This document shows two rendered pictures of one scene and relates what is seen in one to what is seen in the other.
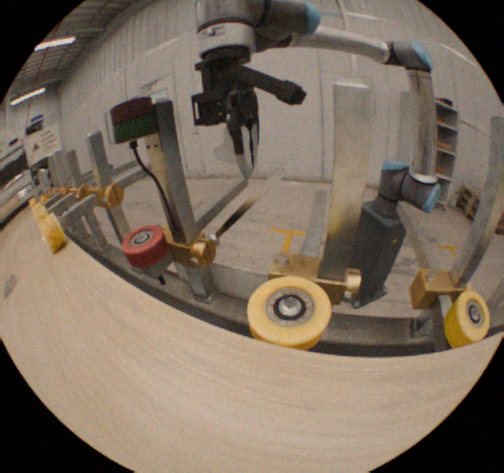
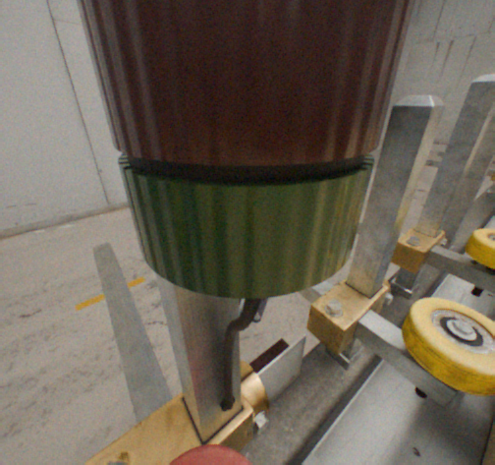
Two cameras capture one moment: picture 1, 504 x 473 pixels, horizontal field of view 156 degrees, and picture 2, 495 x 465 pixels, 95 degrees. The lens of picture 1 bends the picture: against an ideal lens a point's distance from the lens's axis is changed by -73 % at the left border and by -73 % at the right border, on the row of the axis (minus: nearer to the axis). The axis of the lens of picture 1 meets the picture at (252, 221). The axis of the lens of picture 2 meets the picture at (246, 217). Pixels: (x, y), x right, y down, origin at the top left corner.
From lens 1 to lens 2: 29 cm
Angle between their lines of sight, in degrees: 53
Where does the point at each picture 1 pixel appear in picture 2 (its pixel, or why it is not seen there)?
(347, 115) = (426, 140)
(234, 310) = (278, 438)
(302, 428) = not seen: outside the picture
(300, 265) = (345, 300)
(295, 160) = (54, 193)
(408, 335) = (404, 299)
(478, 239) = (450, 193)
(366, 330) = not seen: hidden behind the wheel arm
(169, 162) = not seen: hidden behind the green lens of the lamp
